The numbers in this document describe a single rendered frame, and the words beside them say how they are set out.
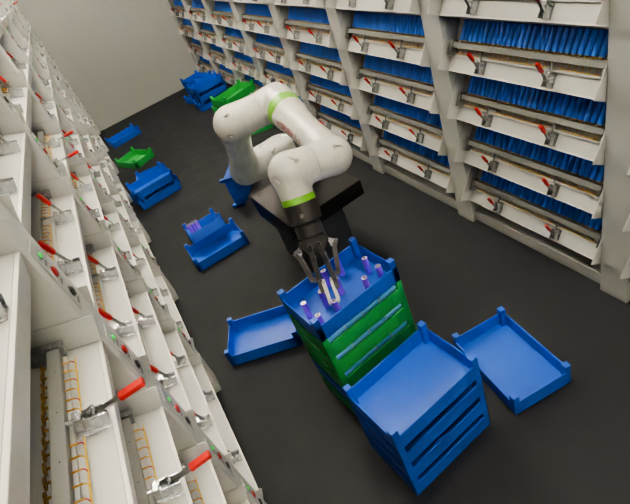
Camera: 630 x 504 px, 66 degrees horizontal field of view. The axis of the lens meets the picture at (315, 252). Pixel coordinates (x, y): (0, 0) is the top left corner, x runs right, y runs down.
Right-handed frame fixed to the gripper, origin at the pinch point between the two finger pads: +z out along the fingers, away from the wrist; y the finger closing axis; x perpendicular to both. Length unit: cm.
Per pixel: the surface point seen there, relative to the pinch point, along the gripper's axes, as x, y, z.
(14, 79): -47, 87, -96
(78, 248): 30, 45, -35
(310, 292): -14.2, 8.0, 2.8
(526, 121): -35, -73, -24
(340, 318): 2.7, -0.3, 7.7
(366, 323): -3.9, -6.1, 13.8
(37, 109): -52, 87, -85
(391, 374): 2.4, -8.6, 28.2
